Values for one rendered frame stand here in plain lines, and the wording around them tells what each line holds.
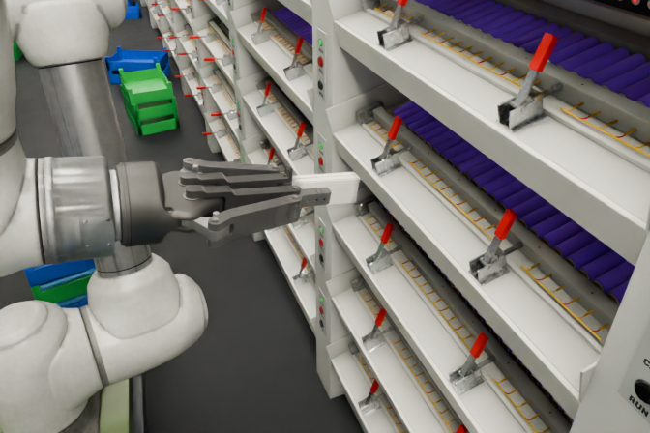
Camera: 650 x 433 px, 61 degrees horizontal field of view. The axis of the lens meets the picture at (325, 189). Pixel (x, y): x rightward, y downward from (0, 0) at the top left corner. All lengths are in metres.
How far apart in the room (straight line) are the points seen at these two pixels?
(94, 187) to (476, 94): 0.40
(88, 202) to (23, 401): 0.66
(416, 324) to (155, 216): 0.52
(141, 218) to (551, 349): 0.42
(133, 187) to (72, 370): 0.63
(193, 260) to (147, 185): 1.44
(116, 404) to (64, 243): 0.79
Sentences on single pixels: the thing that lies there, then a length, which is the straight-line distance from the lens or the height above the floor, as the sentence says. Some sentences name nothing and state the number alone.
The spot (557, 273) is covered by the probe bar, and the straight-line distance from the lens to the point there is 0.67.
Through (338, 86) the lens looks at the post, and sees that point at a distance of 0.96.
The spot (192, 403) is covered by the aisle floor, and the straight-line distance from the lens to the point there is 1.52.
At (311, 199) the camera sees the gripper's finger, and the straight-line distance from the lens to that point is 0.54.
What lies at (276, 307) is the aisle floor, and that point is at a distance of 1.71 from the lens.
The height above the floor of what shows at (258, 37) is 0.77.
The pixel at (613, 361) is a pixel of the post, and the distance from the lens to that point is 0.55.
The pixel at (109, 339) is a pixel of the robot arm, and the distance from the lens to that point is 1.07.
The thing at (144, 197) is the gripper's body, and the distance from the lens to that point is 0.48.
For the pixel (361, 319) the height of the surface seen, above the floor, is 0.36.
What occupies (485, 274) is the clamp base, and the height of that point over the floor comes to 0.77.
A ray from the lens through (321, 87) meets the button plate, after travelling 0.99.
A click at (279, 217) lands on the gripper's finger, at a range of 0.51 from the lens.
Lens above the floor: 1.20
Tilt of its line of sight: 33 degrees down
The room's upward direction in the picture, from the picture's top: straight up
